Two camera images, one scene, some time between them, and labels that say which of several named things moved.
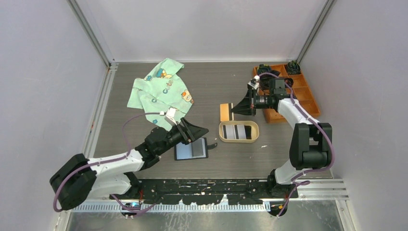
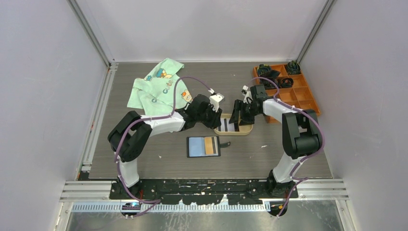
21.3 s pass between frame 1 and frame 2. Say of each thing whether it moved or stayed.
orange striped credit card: moved
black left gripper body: moved
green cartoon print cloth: stayed
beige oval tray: moved
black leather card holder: moved
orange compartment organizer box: stayed
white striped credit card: moved
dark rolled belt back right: stayed
